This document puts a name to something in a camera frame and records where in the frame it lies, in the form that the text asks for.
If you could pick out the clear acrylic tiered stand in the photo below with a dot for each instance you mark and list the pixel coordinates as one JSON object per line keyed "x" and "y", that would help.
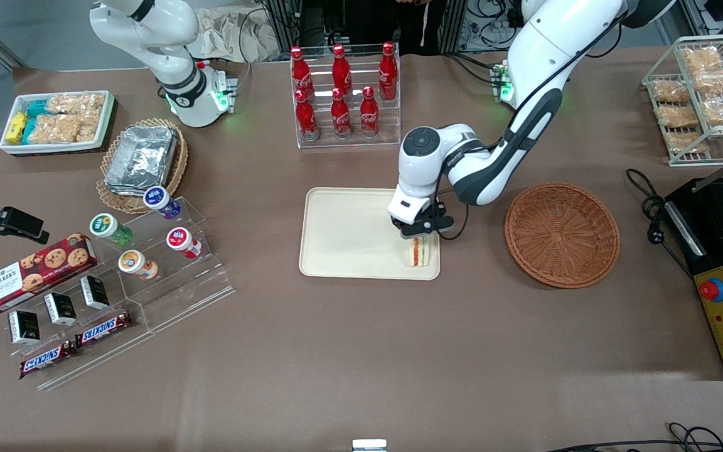
{"x": 179, "y": 295}

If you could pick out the red Walkers cookie box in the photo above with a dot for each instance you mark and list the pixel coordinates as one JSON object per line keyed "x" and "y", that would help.
{"x": 35, "y": 273}

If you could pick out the white rectangular snack bin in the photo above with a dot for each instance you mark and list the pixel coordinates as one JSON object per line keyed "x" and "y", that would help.
{"x": 10, "y": 147}

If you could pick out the green yogurt drink bottle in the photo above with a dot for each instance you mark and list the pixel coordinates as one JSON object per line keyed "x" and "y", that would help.
{"x": 109, "y": 228}

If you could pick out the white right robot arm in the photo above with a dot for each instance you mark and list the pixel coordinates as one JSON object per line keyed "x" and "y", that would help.
{"x": 176, "y": 56}

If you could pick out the purple yogurt drink bottle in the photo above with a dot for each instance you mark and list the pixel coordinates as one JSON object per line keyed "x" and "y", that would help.
{"x": 160, "y": 201}

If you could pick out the clear acrylic bottle rack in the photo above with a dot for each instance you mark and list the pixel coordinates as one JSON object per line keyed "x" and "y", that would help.
{"x": 349, "y": 143}

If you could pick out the yellow snack packet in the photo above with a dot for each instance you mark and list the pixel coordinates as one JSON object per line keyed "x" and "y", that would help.
{"x": 16, "y": 127}

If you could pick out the red yogurt drink bottle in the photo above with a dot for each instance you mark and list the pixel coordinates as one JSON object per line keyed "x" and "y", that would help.
{"x": 182, "y": 242}

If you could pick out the triangle sandwich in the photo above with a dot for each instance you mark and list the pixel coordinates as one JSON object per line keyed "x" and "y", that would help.
{"x": 419, "y": 252}

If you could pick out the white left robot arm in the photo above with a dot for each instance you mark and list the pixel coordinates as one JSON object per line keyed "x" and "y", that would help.
{"x": 550, "y": 63}

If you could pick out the orange yogurt drink bottle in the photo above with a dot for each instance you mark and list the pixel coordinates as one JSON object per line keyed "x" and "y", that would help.
{"x": 137, "y": 263}

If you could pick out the cream rectangular serving tray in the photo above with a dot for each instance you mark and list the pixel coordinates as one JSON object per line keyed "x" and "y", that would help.
{"x": 349, "y": 232}

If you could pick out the Snickers chocolate bar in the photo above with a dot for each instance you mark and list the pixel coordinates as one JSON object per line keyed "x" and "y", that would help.
{"x": 48, "y": 360}
{"x": 103, "y": 329}

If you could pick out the person in dark clothing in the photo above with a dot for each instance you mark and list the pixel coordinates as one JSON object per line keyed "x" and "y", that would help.
{"x": 393, "y": 25}

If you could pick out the red cola bottle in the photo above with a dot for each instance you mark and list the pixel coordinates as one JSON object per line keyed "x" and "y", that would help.
{"x": 302, "y": 69}
{"x": 341, "y": 68}
{"x": 388, "y": 72}
{"x": 340, "y": 116}
{"x": 306, "y": 119}
{"x": 369, "y": 116}

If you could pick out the bagged puffed rice snack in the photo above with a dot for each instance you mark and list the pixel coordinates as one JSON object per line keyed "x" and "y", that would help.
{"x": 76, "y": 103}
{"x": 54, "y": 130}

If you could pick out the stack of foil trays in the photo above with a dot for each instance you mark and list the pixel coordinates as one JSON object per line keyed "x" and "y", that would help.
{"x": 142, "y": 160}

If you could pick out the small white device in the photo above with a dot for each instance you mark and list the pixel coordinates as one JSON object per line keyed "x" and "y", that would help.
{"x": 369, "y": 446}

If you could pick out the small black box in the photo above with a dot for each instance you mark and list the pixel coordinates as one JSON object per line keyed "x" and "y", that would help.
{"x": 60, "y": 309}
{"x": 24, "y": 327}
{"x": 95, "y": 292}

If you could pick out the round brown wicker basket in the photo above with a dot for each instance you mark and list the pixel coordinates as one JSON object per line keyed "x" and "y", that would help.
{"x": 562, "y": 235}

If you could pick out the flat light wicker basket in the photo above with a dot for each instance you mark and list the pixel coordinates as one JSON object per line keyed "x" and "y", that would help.
{"x": 173, "y": 169}

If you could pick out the teal snack packet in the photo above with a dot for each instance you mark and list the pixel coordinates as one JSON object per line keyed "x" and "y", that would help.
{"x": 29, "y": 130}
{"x": 37, "y": 108}

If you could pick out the crumpled beige plastic sheet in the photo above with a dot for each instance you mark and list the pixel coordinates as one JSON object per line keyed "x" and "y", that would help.
{"x": 230, "y": 34}

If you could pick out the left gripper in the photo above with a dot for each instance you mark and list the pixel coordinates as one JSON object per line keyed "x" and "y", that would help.
{"x": 428, "y": 214}

